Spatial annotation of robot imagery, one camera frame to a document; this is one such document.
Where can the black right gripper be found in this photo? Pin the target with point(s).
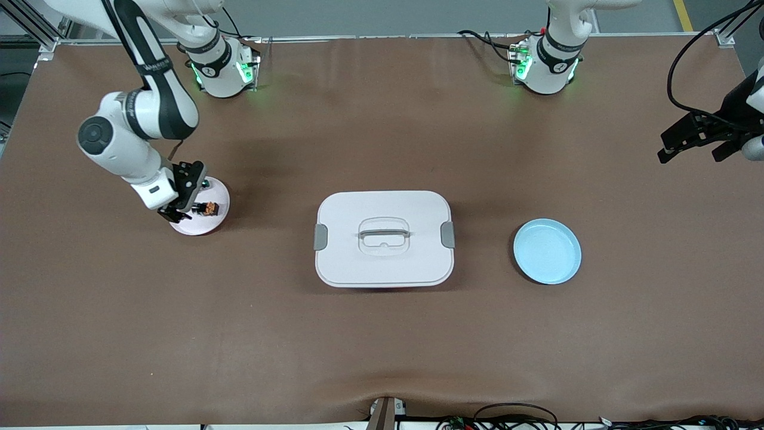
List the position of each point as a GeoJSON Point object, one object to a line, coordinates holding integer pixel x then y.
{"type": "Point", "coordinates": [192, 175]}

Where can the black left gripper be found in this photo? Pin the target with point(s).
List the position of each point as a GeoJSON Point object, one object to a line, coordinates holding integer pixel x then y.
{"type": "Point", "coordinates": [732, 111]}

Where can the orange push button switch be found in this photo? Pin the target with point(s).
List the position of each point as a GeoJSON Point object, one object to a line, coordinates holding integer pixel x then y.
{"type": "Point", "coordinates": [208, 209]}

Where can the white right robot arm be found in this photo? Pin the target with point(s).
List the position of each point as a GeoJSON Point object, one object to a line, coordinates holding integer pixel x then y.
{"type": "Point", "coordinates": [119, 149]}

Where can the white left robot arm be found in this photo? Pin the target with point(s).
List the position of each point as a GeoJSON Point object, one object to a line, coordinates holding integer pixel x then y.
{"type": "Point", "coordinates": [549, 65]}

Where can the pink round plate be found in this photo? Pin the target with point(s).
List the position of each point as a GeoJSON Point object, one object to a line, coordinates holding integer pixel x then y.
{"type": "Point", "coordinates": [209, 226]}

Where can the light blue round plate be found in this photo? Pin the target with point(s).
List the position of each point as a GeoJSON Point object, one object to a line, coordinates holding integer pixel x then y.
{"type": "Point", "coordinates": [546, 251]}

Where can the white lidded storage box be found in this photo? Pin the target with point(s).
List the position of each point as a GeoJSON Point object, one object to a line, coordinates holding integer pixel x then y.
{"type": "Point", "coordinates": [382, 263]}

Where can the aluminium frame post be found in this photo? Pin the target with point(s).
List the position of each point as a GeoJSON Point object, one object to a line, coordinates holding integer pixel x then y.
{"type": "Point", "coordinates": [42, 33]}
{"type": "Point", "coordinates": [725, 37]}

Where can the metal table edge rail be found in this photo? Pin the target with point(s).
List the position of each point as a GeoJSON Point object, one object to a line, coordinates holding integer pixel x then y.
{"type": "Point", "coordinates": [388, 37]}

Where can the metal table edge bracket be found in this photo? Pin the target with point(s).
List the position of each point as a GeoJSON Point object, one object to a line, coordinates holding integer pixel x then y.
{"type": "Point", "coordinates": [385, 415]}

